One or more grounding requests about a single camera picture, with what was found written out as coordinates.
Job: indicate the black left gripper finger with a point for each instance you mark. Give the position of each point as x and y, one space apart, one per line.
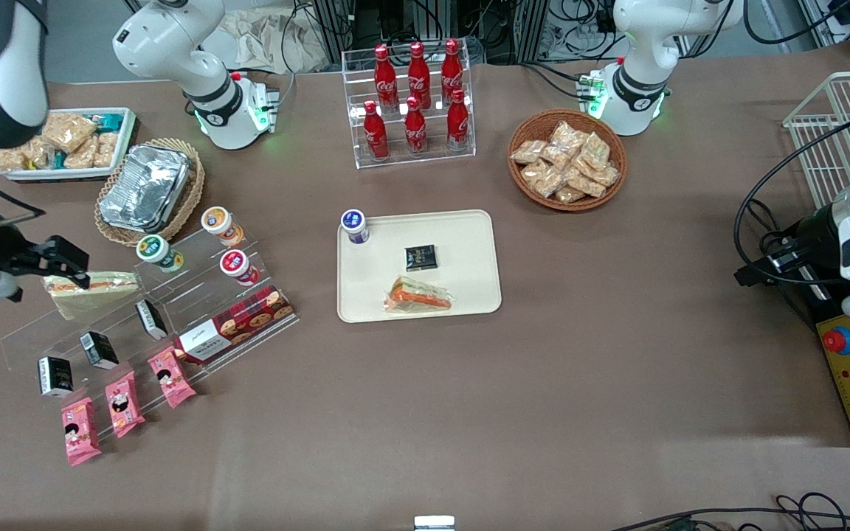
751 276
783 258

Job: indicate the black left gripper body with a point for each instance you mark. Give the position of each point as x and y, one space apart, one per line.
813 234

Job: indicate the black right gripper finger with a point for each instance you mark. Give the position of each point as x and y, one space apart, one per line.
63 254
80 280

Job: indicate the triangle sandwich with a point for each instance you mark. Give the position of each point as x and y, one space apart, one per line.
100 291
417 296

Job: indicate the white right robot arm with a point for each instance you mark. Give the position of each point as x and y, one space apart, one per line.
174 44

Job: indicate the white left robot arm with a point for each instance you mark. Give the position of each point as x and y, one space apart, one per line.
643 44

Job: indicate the beige plastic tray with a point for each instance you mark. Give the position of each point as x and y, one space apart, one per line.
462 251

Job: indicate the small black carton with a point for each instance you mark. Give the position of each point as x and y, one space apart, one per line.
99 350
150 318
56 376

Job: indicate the green lid yogurt cup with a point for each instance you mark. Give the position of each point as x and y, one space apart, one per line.
156 251

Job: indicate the clear bag of rice crackers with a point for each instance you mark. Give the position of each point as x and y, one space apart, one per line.
82 155
71 131
106 150
37 155
8 159

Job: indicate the clear acrylic stepped stand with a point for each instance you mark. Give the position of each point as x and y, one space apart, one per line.
178 284

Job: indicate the aluminium foil container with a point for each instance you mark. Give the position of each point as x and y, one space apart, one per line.
144 188

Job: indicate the pink snack packet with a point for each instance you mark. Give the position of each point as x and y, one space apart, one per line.
171 377
124 404
80 431

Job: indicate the white rectangular plastic bin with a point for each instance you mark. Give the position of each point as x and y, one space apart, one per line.
126 136

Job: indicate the teal snack packet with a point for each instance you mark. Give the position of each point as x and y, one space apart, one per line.
109 121

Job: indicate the oval wicker basket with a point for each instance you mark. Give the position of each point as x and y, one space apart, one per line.
192 188

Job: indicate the orange lid yogurt cup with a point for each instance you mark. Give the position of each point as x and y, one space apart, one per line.
220 223

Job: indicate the red lid yogurt cup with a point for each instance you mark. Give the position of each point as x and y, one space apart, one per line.
237 266

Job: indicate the red plaid cookie box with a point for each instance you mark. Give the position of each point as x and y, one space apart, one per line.
237 324

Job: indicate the clear bag of fried snacks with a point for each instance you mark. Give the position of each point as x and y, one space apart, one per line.
567 135
541 179
555 156
585 183
528 152
595 150
569 194
604 175

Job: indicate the round wicker basket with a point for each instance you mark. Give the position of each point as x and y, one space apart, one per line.
532 125

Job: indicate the blue lid yogurt cup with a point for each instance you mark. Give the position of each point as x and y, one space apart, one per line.
355 223

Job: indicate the crumpled brown paper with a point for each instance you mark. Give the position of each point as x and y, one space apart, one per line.
277 40

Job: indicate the red cola bottle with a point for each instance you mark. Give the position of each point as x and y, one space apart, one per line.
458 122
418 74
375 133
385 77
452 70
415 129

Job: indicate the small black snack packet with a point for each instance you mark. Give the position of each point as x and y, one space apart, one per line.
420 258

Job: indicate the clear acrylic bottle rack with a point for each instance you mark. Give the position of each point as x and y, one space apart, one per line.
432 158

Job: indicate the small white device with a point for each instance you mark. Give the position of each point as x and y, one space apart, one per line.
434 523

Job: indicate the aluminium frame rack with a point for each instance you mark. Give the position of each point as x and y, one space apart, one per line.
351 26

